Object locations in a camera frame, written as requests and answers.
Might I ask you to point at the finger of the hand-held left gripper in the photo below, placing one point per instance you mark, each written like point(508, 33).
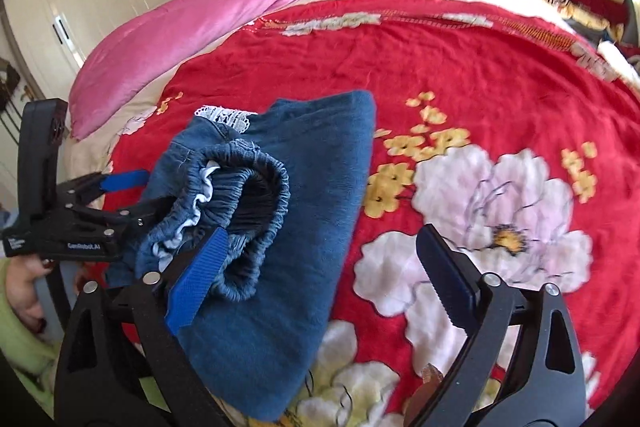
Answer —
point(125, 181)
point(145, 214)

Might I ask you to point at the person's left forearm green sleeve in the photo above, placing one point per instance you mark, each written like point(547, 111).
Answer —
point(30, 357)

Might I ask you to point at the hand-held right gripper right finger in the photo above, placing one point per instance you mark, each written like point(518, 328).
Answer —
point(445, 267)

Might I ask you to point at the white patterned cloth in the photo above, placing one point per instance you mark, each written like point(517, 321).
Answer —
point(620, 57)

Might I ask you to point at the blue pants with lace trim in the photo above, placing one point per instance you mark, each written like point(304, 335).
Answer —
point(310, 187)

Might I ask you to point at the red floral blanket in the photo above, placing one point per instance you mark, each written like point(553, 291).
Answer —
point(450, 72)

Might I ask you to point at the person's left hand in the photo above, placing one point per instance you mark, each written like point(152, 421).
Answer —
point(25, 292)

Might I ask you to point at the dark hanging rack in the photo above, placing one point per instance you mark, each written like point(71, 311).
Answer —
point(9, 97)

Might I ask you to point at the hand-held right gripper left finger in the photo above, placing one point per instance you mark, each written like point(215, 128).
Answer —
point(195, 282)

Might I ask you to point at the pink quilt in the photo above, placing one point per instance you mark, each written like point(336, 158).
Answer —
point(175, 37)

